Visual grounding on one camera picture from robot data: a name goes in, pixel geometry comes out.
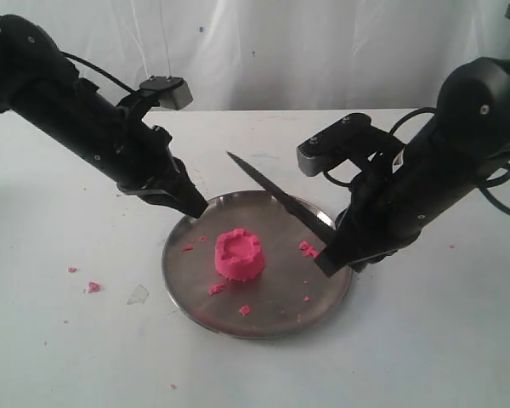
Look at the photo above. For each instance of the white backdrop sheet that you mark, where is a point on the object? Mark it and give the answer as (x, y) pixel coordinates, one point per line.
(276, 55)

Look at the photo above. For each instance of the pink clay crumbs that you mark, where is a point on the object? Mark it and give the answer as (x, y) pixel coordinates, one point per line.
(191, 243)
(309, 251)

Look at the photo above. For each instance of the clear tape piece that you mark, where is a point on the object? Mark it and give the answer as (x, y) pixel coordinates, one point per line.
(139, 295)

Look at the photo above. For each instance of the pink clay crumb front-left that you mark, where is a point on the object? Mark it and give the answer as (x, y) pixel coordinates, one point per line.
(215, 289)

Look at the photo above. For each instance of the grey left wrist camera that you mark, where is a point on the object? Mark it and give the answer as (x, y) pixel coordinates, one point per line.
(167, 92)

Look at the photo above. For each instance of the round steel plate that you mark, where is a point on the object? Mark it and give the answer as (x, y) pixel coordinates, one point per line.
(290, 295)

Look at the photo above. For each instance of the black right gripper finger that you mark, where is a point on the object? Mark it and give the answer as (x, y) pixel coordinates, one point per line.
(349, 245)
(361, 265)

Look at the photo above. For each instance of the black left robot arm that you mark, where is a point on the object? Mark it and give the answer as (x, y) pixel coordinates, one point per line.
(40, 84)

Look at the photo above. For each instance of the pink clay crumbs left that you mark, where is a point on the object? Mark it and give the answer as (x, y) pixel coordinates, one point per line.
(191, 243)

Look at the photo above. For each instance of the pink clay crumb on table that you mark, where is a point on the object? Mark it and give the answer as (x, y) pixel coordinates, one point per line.
(93, 287)

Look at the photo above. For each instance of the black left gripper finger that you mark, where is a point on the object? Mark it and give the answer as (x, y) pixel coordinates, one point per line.
(182, 179)
(181, 199)

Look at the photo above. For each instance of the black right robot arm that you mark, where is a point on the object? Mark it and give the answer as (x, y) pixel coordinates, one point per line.
(465, 141)

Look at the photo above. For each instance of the pink clay crumb front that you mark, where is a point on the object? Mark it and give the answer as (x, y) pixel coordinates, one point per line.
(245, 310)

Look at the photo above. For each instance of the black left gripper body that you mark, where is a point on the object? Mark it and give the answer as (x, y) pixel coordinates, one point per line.
(157, 169)

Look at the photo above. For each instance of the pink dough lump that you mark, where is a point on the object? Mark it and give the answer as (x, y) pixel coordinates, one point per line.
(239, 255)

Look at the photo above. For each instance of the black kitchen knife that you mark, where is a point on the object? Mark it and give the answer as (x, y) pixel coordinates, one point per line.
(323, 231)

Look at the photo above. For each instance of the pink clay crumbs right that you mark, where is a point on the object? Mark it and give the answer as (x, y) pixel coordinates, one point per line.
(309, 251)

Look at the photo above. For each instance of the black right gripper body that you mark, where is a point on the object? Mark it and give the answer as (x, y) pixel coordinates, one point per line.
(388, 203)

